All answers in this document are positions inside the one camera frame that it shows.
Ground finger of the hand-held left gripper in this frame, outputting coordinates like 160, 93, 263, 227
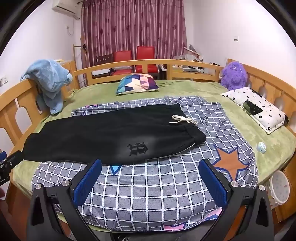
0, 150, 23, 172

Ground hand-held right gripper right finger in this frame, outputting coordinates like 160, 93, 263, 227
198, 159, 281, 241

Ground red chair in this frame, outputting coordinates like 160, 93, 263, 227
113, 51, 133, 70
135, 46, 158, 74

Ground colourful triangle pattern pillow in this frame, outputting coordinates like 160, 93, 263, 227
116, 73, 160, 95

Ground green fleece blanket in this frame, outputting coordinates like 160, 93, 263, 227
10, 79, 296, 232

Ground white plastic basket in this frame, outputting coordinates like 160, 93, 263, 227
269, 170, 290, 208

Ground dark green cloth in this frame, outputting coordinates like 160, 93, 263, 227
242, 100, 263, 115

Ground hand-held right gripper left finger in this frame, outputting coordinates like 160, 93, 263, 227
26, 159, 102, 241

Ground purple plush toy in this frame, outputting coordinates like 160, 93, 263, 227
220, 61, 248, 91

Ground black pants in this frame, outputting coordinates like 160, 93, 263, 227
22, 103, 207, 166

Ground white air conditioner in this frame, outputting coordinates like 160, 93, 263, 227
51, 0, 81, 20

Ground dark red curtain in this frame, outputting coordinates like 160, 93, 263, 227
80, 0, 188, 67

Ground white flower print pillow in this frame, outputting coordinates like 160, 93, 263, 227
221, 87, 287, 134

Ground wooden bed frame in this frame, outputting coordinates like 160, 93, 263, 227
0, 58, 296, 241

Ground wooden rack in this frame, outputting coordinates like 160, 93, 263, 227
73, 44, 89, 87

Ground blue plush toy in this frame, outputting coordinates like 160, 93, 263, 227
20, 60, 74, 115

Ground grey checked star bedsheet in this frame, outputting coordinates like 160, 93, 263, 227
31, 96, 259, 232

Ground dark wooden chair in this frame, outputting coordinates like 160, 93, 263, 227
94, 54, 114, 67

